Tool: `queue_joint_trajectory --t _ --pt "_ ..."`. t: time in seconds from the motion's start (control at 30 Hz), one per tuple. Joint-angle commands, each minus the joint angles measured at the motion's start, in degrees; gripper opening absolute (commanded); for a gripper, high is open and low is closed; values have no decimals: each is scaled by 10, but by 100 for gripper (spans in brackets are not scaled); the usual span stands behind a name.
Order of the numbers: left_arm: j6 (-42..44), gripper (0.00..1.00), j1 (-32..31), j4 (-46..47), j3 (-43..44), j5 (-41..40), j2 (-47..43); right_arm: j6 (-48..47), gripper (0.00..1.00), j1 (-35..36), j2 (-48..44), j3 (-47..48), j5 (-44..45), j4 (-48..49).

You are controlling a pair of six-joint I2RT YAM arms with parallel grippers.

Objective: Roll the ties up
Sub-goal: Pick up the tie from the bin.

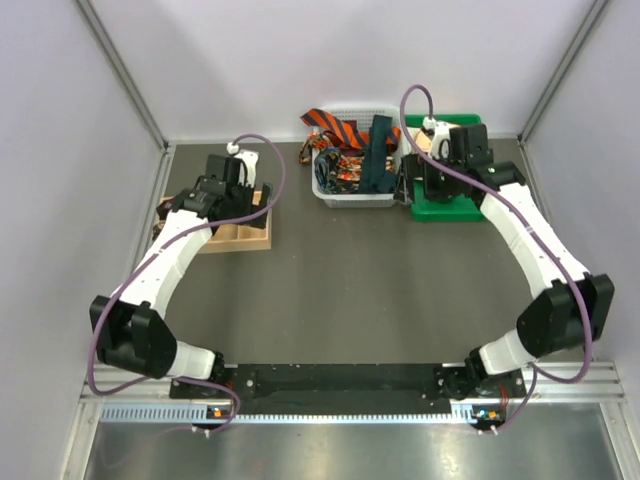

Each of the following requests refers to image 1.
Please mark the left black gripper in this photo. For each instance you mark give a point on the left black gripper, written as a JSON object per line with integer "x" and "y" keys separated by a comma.
{"x": 248, "y": 192}

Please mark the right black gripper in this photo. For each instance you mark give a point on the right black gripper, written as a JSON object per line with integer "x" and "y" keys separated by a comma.
{"x": 419, "y": 166}

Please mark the dark teal necktie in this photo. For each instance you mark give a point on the dark teal necktie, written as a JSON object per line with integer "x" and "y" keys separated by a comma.
{"x": 375, "y": 178}

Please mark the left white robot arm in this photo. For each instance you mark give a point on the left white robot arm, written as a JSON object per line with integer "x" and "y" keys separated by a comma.
{"x": 132, "y": 333}

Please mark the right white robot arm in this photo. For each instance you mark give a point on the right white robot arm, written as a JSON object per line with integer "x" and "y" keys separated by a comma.
{"x": 569, "y": 305}

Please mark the wooden compartment box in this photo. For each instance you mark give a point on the wooden compartment box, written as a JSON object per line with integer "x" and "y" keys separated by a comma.
{"x": 230, "y": 238}

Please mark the beige patterned plate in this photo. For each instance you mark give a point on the beige patterned plate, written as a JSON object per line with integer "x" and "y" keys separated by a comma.
{"x": 424, "y": 139}

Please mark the green plastic tray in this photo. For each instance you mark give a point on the green plastic tray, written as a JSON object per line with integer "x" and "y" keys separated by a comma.
{"x": 459, "y": 209}

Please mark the brown patterned rolled tie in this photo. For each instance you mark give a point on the brown patterned rolled tie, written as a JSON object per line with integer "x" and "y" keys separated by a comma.
{"x": 157, "y": 228}

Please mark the white plastic basket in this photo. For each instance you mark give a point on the white plastic basket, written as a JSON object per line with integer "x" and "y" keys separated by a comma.
{"x": 362, "y": 114}

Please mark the floral patterned tie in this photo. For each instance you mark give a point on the floral patterned tie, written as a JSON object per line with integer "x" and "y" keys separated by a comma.
{"x": 337, "y": 170}

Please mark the orange navy striped tie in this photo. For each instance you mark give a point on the orange navy striped tie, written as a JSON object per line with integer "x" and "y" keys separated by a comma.
{"x": 346, "y": 132}

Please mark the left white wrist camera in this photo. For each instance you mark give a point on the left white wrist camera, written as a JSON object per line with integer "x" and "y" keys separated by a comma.
{"x": 249, "y": 160}

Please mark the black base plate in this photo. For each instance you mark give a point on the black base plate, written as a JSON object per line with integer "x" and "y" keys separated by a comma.
{"x": 362, "y": 388}

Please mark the slotted cable duct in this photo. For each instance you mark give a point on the slotted cable duct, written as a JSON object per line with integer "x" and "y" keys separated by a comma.
{"x": 213, "y": 415}

